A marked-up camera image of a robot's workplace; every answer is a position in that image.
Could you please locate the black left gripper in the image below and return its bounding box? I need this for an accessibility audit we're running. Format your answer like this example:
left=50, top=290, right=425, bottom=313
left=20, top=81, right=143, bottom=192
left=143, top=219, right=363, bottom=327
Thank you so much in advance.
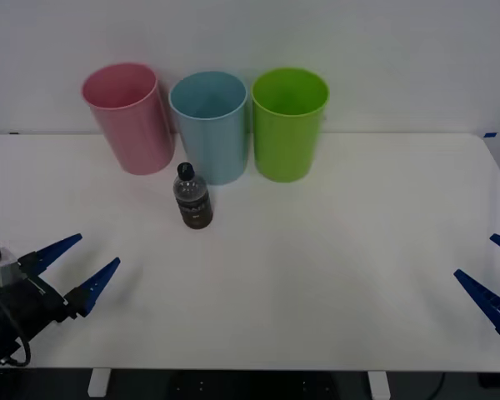
left=0, top=232, right=122, bottom=341

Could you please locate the pale blue plastic bin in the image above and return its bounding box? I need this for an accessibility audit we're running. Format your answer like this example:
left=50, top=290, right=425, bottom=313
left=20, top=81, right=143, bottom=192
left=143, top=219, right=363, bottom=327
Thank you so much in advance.
left=168, top=70, right=251, bottom=187

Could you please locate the green plastic bin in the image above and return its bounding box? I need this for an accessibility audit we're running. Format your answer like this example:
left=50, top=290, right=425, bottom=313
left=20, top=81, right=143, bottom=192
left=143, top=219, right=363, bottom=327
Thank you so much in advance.
left=250, top=67, right=331, bottom=183

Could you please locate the pink plastic bin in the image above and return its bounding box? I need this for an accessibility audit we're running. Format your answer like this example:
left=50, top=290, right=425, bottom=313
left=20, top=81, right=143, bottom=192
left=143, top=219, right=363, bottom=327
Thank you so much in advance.
left=81, top=62, right=177, bottom=176

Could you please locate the dark plastic bottle black cap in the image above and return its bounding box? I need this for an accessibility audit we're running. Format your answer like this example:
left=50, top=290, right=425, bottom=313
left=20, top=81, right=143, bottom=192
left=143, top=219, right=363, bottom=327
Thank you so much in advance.
left=172, top=162, right=214, bottom=231

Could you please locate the white table leg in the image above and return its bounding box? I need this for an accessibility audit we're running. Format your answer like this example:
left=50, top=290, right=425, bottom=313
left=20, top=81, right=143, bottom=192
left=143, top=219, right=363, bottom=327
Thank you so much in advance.
left=367, top=370, right=391, bottom=399
left=87, top=368, right=111, bottom=398

